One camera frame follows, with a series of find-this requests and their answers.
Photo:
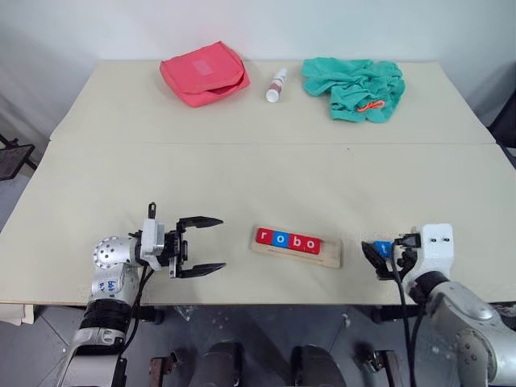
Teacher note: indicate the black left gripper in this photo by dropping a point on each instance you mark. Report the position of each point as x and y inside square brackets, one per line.
[175, 250]

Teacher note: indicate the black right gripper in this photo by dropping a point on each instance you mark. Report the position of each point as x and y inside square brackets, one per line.
[407, 242]

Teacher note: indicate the blue letter t block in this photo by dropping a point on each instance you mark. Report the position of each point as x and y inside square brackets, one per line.
[383, 248]

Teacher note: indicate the red letter o block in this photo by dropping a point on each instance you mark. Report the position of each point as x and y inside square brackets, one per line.
[311, 244]

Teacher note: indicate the red letter b block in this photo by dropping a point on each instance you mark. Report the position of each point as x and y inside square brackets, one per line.
[297, 241]

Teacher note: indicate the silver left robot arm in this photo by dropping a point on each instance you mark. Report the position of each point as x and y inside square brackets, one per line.
[109, 252]

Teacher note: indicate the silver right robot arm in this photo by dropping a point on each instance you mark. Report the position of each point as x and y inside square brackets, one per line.
[463, 314]

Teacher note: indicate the wooden letter tray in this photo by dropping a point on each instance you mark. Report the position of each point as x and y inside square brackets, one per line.
[330, 258]

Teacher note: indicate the red letter r block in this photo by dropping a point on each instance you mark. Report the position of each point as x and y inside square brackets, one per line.
[264, 236]

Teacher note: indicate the blue letter o block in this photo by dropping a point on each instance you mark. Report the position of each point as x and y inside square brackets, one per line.
[281, 238]

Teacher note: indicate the crumpled clear plastic wrap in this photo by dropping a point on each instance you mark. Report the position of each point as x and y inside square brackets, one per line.
[185, 312]

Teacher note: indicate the dark rounded shape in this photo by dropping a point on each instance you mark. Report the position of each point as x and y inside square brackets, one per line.
[221, 363]

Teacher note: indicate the pink fabric pouch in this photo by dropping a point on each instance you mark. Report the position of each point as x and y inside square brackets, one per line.
[201, 76]

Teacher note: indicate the white plastic bottle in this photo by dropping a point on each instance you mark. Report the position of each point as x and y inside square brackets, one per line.
[274, 89]

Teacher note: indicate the crumpled green cloth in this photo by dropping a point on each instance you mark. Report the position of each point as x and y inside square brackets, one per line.
[346, 80]

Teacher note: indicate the black metal stand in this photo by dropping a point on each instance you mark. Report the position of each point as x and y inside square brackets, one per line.
[12, 159]

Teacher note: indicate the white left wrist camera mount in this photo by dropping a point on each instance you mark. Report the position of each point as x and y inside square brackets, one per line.
[152, 238]

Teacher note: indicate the black table frame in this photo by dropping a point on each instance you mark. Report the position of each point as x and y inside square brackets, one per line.
[387, 314]

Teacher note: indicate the rusty metal base bracket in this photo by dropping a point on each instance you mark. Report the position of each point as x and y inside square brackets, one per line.
[159, 369]
[385, 369]

